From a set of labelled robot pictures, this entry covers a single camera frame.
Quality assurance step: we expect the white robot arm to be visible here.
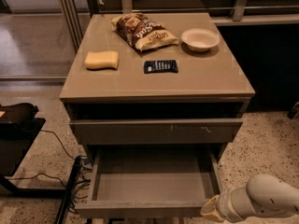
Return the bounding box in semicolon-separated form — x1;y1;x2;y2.
200;174;299;223

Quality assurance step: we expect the top grey drawer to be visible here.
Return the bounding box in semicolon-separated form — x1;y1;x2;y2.
70;119;242;145

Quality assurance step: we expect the grey drawer cabinet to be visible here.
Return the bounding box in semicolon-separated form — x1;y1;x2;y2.
60;14;255;157

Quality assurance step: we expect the black power strip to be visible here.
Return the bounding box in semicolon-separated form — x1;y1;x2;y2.
54;156;81;224

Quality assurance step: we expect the dark snack bar packet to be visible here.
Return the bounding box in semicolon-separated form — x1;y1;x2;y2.
144;60;178;74

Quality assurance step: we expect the white paper bowl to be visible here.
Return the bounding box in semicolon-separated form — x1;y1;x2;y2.
181;28;220;52

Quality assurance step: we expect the yellow sponge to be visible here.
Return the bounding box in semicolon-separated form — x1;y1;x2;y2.
84;51;119;70

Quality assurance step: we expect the brown chip bag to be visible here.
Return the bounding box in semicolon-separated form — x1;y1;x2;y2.
111;13;178;51

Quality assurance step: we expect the black side table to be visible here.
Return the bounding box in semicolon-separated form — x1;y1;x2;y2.
0;103;64;199

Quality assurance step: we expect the black cable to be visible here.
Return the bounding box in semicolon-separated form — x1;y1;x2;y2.
40;129;77;161

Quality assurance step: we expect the metal railing frame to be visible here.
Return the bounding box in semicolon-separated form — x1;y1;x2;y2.
59;0;299;48

